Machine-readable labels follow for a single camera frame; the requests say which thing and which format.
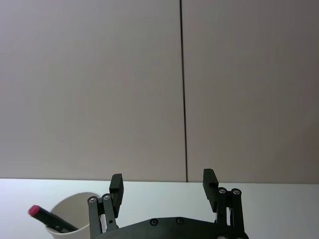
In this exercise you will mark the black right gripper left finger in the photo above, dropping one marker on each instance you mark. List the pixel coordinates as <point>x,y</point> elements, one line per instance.
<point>117,196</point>

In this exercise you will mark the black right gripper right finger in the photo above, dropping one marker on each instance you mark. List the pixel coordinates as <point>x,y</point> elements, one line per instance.
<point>210,191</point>

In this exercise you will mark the white paper cup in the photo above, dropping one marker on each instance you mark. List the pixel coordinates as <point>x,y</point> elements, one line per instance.
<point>82,230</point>

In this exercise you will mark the black marker with pink cap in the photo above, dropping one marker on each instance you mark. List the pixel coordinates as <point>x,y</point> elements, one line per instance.
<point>49,218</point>

